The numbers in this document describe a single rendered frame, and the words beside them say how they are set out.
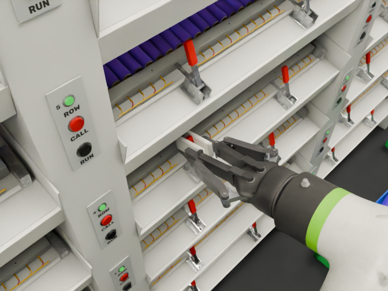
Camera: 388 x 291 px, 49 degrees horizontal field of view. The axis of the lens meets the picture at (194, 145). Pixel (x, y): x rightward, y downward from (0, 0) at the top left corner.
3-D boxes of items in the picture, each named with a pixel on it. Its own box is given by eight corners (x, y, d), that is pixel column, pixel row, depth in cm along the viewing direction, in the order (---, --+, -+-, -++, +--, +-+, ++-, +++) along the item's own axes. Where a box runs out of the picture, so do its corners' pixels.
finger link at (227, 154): (259, 170, 64) (266, 165, 65) (211, 140, 71) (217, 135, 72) (261, 188, 67) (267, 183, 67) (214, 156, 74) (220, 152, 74)
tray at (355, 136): (391, 111, 181) (411, 92, 169) (305, 196, 153) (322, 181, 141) (354, 79, 185) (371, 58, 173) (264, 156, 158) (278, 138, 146)
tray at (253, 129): (331, 82, 103) (351, 56, 95) (137, 244, 76) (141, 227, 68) (271, 29, 108) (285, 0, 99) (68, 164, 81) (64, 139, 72)
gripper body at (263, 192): (273, 234, 62) (226, 204, 68) (308, 198, 66) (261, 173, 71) (270, 198, 57) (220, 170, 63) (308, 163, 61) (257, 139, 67)
